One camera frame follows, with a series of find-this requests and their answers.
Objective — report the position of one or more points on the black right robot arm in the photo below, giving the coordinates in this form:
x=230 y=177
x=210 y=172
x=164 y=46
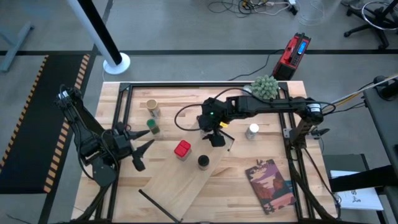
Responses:
x=267 y=105

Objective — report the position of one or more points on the colourful landscape-print book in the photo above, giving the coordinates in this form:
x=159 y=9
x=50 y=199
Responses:
x=269 y=186

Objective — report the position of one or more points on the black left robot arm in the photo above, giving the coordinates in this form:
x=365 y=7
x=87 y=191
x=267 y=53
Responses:
x=82 y=133

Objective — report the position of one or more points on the black desk clamp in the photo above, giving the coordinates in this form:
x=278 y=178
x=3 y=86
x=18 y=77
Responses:
x=388 y=90

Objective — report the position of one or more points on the red-lid patterned paprika tin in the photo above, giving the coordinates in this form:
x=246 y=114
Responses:
x=182 y=148

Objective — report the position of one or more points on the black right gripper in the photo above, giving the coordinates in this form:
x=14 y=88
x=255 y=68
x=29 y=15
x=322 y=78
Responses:
x=211 y=119

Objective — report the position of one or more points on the white paper sheet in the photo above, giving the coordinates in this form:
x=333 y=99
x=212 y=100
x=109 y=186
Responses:
x=357 y=199

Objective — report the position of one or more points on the white-lid spice jar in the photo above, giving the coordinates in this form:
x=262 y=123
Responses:
x=253 y=127

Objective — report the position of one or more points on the tan-lid spice jar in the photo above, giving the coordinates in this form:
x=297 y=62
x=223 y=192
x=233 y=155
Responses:
x=151 y=105

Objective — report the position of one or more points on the black hazard-striped floor mat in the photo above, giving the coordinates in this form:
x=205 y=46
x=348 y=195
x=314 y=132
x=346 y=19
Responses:
x=37 y=140

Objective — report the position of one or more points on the white tower fan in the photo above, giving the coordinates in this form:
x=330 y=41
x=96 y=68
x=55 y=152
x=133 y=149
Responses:
x=93 y=34

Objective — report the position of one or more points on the black beam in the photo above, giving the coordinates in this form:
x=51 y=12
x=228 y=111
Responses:
x=363 y=180

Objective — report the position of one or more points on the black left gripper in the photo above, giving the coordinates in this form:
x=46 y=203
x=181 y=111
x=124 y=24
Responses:
x=122 y=143

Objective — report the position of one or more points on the yellow tag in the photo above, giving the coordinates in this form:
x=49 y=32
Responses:
x=223 y=124

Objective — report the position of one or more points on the black office chair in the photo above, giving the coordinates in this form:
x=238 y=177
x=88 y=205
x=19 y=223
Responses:
x=383 y=40

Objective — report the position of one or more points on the red black power station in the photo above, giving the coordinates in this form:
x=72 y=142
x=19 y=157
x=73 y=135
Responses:
x=290 y=57

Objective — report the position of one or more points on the black-lid brown spice jar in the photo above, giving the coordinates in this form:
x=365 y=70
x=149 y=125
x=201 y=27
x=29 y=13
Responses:
x=203 y=160

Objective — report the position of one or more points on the black side desk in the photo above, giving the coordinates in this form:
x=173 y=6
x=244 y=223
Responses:
x=385 y=124

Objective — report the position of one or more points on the green-lid spice jar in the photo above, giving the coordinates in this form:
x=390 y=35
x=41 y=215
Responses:
x=151 y=123

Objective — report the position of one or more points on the black aluminium table frame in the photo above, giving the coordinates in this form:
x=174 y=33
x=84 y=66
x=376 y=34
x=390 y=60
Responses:
x=186 y=84

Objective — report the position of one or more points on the potted green succulent plant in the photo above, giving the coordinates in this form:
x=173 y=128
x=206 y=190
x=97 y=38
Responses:
x=264 y=87

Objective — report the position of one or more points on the grey table leg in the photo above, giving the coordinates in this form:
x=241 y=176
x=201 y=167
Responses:
x=15 y=46

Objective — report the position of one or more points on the small silver candle tin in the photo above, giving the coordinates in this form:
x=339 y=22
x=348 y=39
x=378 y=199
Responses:
x=246 y=88

